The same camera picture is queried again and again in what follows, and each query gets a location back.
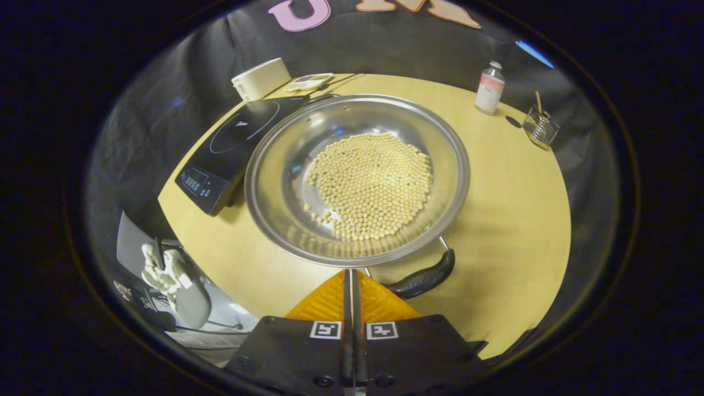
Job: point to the grey chair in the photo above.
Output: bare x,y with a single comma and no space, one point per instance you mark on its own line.
192,302

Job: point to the white boxy appliance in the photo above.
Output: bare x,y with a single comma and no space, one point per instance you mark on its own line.
261,77

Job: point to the white divided bean dish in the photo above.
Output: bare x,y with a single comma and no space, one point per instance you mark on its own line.
308,82

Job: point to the small clear bottle pink label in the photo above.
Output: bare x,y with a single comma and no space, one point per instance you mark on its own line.
489,91

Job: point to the white lumpy object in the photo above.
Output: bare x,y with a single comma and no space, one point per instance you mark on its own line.
157,272

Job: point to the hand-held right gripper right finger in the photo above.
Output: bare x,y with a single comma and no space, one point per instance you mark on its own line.
418,357

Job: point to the wooden stick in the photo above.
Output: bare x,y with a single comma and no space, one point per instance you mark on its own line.
539,103

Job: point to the black induction cooktop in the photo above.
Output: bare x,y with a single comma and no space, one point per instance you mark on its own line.
236,143

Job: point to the pile of soybeans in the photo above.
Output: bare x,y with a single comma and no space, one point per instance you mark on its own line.
374,187

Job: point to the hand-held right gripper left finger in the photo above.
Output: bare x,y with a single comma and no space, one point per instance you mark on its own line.
297,357

